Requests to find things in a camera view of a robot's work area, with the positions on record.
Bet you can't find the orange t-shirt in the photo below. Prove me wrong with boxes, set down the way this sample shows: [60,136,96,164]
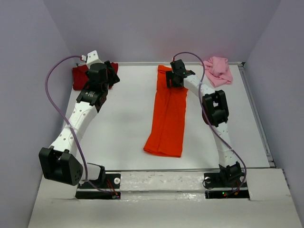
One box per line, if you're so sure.
[143,65,188,158]

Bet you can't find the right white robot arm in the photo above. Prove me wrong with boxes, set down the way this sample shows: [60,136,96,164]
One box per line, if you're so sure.
[166,59,247,195]

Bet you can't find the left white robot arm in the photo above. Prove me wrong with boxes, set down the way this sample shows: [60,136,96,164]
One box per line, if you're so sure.
[38,61,120,188]

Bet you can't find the dark red folded t-shirt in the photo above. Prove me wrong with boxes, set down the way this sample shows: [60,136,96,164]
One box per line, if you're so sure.
[72,62,119,91]

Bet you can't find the pink crumpled t-shirt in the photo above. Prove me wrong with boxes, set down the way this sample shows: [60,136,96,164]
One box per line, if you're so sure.
[203,57,233,88]

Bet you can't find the white front cover board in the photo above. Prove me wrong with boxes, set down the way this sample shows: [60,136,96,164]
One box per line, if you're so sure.
[29,169,302,228]

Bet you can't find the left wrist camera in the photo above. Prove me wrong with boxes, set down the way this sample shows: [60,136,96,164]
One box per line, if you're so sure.
[86,50,102,67]

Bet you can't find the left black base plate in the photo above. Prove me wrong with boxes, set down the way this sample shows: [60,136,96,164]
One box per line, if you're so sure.
[75,172,121,200]

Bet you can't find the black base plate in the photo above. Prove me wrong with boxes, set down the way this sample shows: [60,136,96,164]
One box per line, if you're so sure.
[75,172,121,200]
[202,172,250,200]

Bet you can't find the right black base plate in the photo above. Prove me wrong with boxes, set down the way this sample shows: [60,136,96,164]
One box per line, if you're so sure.
[202,172,250,200]

